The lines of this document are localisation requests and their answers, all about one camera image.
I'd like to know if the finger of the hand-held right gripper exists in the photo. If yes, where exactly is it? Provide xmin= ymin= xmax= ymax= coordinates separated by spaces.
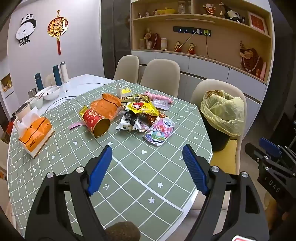
xmin=258 ymin=138 xmax=296 ymax=171
xmin=245 ymin=143 xmax=281 ymax=167

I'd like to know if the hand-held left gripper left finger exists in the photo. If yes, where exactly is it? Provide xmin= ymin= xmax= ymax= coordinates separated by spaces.
xmin=25 ymin=145 xmax=114 ymax=241

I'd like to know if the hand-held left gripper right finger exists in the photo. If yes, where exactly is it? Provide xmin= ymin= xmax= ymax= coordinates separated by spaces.
xmin=182 ymin=144 xmax=271 ymax=241

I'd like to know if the black waste bin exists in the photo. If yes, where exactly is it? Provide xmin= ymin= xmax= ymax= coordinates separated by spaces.
xmin=203 ymin=116 xmax=232 ymax=152

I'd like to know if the pink printed plastic packet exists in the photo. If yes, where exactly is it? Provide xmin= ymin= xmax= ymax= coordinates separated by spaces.
xmin=143 ymin=117 xmax=176 ymax=146

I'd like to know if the yellow plastic bin liner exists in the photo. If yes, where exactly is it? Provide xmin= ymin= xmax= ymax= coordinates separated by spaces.
xmin=200 ymin=90 xmax=245 ymax=137

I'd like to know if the red gold cylinder can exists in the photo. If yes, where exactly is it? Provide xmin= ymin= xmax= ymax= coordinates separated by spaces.
xmin=80 ymin=105 xmax=111 ymax=138

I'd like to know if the white green snack packet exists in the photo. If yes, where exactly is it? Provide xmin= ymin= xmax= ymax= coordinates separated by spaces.
xmin=115 ymin=111 xmax=141 ymax=132

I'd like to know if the orange paper wrapper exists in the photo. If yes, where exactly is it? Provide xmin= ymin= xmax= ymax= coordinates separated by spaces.
xmin=90 ymin=93 xmax=125 ymax=121

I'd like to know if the red gold snack wrapper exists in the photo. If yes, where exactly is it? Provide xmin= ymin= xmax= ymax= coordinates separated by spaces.
xmin=136 ymin=112 xmax=167 ymax=127

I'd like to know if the clear white plastic packet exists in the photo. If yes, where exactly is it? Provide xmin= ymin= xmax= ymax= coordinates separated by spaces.
xmin=151 ymin=98 xmax=170 ymax=110

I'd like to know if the yellow red snack wrapper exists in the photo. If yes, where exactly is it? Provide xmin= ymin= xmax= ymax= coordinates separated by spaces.
xmin=125 ymin=101 xmax=160 ymax=117

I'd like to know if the gold brown bar wrapper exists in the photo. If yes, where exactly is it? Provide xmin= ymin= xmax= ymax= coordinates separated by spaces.
xmin=121 ymin=94 xmax=151 ymax=103

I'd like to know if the person's right hand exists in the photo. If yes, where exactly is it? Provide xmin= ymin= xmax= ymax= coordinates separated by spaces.
xmin=264 ymin=193 xmax=286 ymax=224

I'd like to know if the yellow seat cushion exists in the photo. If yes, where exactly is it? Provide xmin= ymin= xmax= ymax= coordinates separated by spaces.
xmin=209 ymin=138 xmax=238 ymax=175

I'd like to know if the green checked tablecloth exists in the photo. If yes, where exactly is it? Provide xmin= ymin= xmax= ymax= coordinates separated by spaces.
xmin=7 ymin=79 xmax=213 ymax=234

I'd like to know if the orange tissue pack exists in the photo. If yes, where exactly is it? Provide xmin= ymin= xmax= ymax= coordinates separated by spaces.
xmin=13 ymin=107 xmax=55 ymax=159

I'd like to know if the pink caterpillar toy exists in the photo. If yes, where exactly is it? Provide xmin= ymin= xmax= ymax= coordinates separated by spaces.
xmin=143 ymin=91 xmax=173 ymax=105

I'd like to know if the beige dining chair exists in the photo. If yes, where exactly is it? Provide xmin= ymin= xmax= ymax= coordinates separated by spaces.
xmin=139 ymin=59 xmax=181 ymax=99
xmin=190 ymin=79 xmax=248 ymax=176
xmin=113 ymin=55 xmax=139 ymax=85

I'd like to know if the small white yellow box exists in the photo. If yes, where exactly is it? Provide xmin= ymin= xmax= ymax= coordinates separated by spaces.
xmin=116 ymin=82 xmax=133 ymax=99

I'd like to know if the large brown monkey plush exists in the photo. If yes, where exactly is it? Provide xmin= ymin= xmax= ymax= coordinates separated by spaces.
xmin=239 ymin=41 xmax=264 ymax=73

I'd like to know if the wooden shelf cabinet unit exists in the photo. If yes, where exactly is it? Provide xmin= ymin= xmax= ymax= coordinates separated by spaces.
xmin=131 ymin=0 xmax=275 ymax=130

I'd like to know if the white mug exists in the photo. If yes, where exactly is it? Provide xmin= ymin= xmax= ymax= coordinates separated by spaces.
xmin=14 ymin=103 xmax=31 ymax=123

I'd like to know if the teal thermos bottle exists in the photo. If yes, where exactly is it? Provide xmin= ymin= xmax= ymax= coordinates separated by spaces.
xmin=52 ymin=65 xmax=62 ymax=87

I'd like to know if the white thermos bottle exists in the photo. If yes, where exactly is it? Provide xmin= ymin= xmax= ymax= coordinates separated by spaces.
xmin=59 ymin=62 xmax=69 ymax=83

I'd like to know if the dark blue thermos bottle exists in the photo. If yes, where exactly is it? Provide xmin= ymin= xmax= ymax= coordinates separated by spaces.
xmin=34 ymin=72 xmax=44 ymax=91

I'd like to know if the red framed picture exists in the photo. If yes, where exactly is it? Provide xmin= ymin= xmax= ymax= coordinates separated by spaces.
xmin=247 ymin=10 xmax=269 ymax=35

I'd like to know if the brown plush bag doll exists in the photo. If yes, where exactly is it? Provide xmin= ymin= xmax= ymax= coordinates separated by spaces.
xmin=144 ymin=28 xmax=162 ymax=50

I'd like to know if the panda bottle holder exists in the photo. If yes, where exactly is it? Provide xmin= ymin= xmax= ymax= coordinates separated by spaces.
xmin=228 ymin=10 xmax=245 ymax=24

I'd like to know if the black power strip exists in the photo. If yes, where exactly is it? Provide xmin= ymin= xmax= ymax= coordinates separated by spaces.
xmin=173 ymin=26 xmax=213 ymax=37

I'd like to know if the red fortune doll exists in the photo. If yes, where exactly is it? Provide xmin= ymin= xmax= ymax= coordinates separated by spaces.
xmin=202 ymin=3 xmax=216 ymax=15

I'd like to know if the yellow boat-shaped tray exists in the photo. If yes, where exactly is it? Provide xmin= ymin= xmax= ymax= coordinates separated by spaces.
xmin=155 ymin=8 xmax=176 ymax=15

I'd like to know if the black power cable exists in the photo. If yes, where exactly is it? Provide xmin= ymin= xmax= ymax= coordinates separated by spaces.
xmin=205 ymin=35 xmax=219 ymax=60

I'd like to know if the white charging cable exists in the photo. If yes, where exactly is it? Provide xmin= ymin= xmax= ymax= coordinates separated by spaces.
xmin=173 ymin=32 xmax=197 ymax=51

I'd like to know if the red gold wall ornament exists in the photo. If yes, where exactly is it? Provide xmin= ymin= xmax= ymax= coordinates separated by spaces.
xmin=47 ymin=10 xmax=69 ymax=55

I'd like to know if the panda wall clock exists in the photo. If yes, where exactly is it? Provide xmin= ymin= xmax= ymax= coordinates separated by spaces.
xmin=17 ymin=13 xmax=37 ymax=48

